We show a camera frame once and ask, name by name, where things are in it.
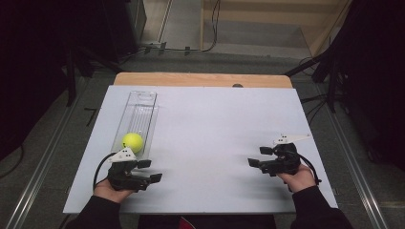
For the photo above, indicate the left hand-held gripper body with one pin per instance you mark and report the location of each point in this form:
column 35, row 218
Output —
column 122, row 176

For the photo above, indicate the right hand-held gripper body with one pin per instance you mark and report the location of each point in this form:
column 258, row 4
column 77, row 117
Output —
column 285, row 160

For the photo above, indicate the yellow tennis ball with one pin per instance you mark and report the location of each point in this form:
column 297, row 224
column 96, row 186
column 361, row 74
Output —
column 132, row 142

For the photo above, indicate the clear plastic tray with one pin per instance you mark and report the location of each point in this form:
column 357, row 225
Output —
column 140, row 111

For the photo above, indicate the person's left hand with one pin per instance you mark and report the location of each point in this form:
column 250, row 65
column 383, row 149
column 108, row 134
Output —
column 108, row 192

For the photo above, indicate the person's right hand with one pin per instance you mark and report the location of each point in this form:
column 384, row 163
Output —
column 299, row 181

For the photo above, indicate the black metal stand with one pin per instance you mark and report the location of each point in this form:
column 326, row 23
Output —
column 71, row 76
column 331, row 82

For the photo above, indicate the wooden table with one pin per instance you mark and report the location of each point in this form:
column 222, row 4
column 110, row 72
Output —
column 191, row 79

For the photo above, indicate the black cabinet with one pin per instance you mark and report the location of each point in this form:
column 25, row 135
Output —
column 127, row 28

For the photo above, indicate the aluminium floor rail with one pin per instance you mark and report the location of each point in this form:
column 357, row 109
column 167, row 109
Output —
column 41, row 168
column 356, row 168

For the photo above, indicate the wooden frame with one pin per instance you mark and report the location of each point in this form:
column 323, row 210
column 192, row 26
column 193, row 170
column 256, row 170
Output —
column 321, row 38

